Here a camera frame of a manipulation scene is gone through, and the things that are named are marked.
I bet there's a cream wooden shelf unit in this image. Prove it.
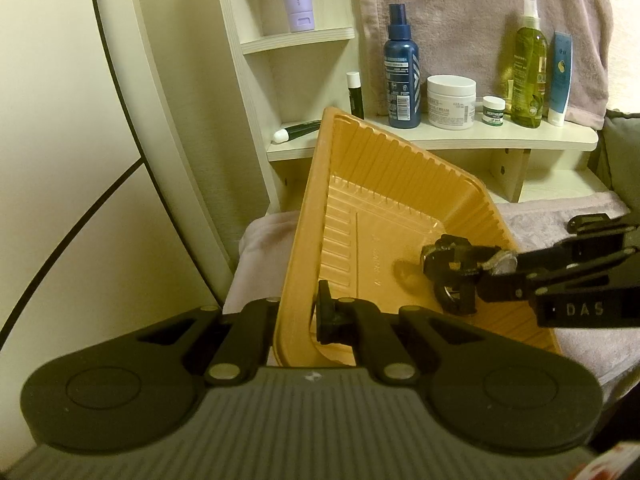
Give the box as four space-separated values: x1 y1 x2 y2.
210 0 608 216

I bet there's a cream curved side panel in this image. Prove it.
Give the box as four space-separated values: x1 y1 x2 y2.
82 0 238 311

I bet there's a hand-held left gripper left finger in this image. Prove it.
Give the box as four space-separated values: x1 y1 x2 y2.
136 297 281 386

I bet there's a small green-labelled jar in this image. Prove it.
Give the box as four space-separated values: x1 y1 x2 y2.
482 95 506 126

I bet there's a pink fleece blanket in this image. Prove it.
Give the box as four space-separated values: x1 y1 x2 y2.
222 192 640 411

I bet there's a yellow-green spray bottle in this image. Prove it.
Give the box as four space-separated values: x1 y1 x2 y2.
510 0 549 129

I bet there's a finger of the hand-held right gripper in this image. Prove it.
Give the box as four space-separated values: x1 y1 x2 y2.
422 230 640 278
435 249 640 317

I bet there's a blue and white tube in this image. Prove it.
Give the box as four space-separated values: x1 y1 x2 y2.
547 31 573 127

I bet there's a grey cushion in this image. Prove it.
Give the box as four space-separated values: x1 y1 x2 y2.
597 109 640 196

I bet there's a white cream jar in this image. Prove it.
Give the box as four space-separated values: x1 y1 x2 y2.
426 75 477 131

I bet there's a blue spray bottle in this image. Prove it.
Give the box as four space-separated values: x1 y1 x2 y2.
382 3 422 129

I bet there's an orange plastic tray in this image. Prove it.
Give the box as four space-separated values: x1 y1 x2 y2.
272 106 563 368

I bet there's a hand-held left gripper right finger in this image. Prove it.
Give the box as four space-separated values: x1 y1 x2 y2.
312 280 482 386

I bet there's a red and white packet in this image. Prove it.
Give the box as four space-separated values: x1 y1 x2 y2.
570 442 640 480

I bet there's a black cuff bracelet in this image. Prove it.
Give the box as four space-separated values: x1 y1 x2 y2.
436 280 463 308

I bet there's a white-capped lip balm stick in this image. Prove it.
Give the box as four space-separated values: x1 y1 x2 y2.
346 72 366 118

